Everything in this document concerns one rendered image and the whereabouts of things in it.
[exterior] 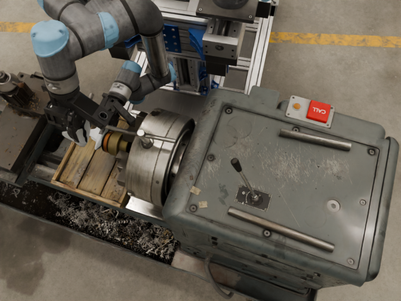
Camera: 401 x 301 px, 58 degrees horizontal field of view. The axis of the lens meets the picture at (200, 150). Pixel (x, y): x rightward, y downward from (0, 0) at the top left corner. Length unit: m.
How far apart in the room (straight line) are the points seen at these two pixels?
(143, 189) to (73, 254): 1.32
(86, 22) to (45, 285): 1.82
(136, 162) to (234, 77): 1.44
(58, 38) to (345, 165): 0.80
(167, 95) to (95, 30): 1.54
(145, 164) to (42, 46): 0.46
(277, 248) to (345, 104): 1.84
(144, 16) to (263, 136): 0.50
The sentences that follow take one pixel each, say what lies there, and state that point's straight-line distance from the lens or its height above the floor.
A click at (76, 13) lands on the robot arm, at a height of 1.60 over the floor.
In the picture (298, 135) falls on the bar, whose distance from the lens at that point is 1.08.
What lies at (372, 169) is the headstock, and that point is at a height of 1.26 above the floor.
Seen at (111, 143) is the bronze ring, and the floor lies 1.11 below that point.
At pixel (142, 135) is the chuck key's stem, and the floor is 1.32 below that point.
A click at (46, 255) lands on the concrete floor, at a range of 2.47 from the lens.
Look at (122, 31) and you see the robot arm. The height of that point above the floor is 1.38.
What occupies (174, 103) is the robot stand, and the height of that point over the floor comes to 0.21.
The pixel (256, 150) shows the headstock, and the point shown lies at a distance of 1.06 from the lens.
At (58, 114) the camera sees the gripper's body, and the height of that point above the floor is 1.45.
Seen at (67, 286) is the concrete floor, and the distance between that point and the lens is 2.40.
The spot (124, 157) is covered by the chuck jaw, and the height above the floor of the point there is 1.11.
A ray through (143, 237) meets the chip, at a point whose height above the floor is 0.58.
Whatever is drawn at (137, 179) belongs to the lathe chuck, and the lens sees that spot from 1.13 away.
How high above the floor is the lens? 2.23
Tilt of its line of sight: 67 degrees down
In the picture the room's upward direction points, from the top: 6 degrees counter-clockwise
